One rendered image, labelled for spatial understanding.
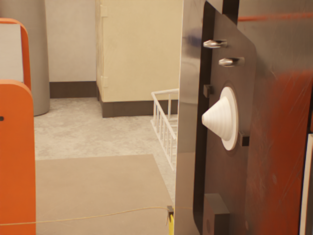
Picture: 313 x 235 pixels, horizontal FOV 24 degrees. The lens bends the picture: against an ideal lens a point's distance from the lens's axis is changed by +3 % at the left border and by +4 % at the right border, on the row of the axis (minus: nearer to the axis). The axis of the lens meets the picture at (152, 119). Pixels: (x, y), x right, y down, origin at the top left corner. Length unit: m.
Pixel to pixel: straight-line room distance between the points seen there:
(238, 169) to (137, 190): 0.96
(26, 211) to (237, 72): 0.51
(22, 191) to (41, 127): 2.80
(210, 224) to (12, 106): 0.39
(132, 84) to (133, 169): 2.19
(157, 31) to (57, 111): 0.74
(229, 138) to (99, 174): 1.03
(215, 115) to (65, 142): 3.00
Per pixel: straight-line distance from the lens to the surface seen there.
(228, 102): 0.70
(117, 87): 3.91
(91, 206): 1.58
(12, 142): 1.05
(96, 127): 3.85
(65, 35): 4.19
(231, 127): 0.69
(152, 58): 3.89
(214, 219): 0.73
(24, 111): 1.03
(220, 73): 0.74
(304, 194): 0.51
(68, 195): 1.63
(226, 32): 0.72
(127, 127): 3.86
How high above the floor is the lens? 1.46
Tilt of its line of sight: 22 degrees down
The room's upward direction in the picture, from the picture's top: 2 degrees clockwise
